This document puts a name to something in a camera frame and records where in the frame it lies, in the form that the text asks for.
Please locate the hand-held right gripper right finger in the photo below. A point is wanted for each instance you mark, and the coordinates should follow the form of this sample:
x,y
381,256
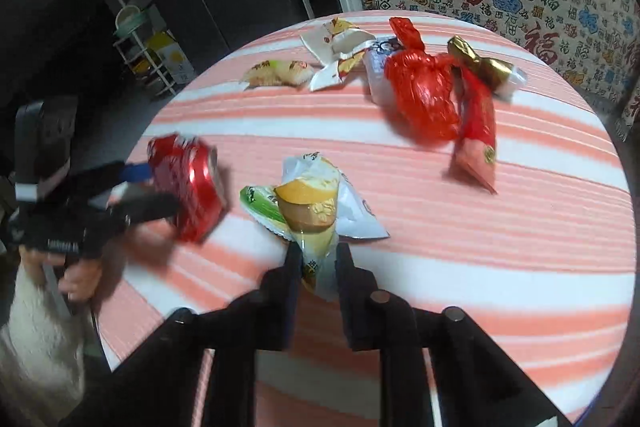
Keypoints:
x,y
345,272

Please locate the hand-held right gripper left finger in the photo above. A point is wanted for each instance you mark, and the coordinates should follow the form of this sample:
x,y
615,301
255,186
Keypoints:
x,y
292,272

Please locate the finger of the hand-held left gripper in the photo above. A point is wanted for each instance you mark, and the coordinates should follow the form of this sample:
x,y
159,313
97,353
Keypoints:
x,y
132,172
150,207

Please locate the crushed red can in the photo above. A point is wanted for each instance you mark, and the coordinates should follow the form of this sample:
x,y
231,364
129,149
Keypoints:
x,y
187,187

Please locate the yellow green snack wrapper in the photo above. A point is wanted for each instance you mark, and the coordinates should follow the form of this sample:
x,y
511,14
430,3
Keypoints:
x,y
310,207

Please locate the pale yellow snack wrapper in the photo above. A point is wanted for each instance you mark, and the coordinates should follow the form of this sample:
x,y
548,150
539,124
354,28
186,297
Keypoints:
x,y
277,73

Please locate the red plastic bag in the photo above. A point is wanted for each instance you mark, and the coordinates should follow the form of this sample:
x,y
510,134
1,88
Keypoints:
x,y
422,97

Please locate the long red pink packet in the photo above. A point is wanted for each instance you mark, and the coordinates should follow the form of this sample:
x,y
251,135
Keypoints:
x,y
477,132

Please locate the white blue packet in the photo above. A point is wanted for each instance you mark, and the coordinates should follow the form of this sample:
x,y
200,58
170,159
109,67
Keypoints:
x,y
377,67

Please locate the torn white wrapper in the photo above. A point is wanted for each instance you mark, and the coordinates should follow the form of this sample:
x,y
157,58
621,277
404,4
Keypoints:
x,y
335,52

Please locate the gold candy wrapper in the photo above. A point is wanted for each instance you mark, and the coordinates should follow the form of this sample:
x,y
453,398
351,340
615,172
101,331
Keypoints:
x,y
480,62

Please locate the person's left forearm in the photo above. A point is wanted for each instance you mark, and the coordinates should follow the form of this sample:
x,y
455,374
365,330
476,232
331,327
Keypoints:
x,y
40,352

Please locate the person's left hand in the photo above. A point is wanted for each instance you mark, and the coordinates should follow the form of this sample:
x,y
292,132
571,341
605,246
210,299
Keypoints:
x,y
75,279

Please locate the white tiered rack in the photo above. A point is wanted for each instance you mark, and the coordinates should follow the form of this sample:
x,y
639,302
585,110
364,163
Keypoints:
x,y
145,57

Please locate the yellow cardboard box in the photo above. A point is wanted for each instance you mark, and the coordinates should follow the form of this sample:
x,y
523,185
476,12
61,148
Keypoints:
x,y
167,59

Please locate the pale green bowl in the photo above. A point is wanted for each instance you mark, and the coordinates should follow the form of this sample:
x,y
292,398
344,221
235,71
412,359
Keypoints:
x,y
127,18

